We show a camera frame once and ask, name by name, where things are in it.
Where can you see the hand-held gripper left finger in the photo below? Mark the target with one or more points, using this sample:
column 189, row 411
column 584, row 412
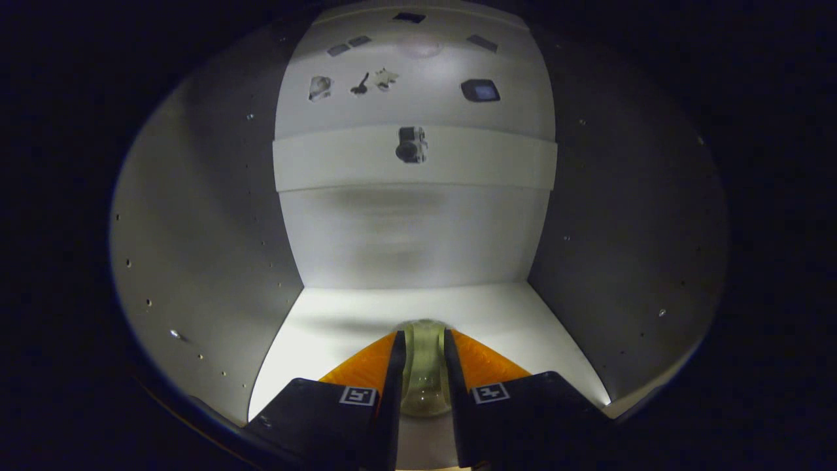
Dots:
column 389, row 418

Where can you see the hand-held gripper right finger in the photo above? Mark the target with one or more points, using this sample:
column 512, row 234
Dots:
column 458, row 418

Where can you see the clear glass cup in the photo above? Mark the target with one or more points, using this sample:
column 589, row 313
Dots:
column 425, row 366

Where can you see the grey cabinet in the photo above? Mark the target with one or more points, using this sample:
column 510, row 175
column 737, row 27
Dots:
column 196, row 229

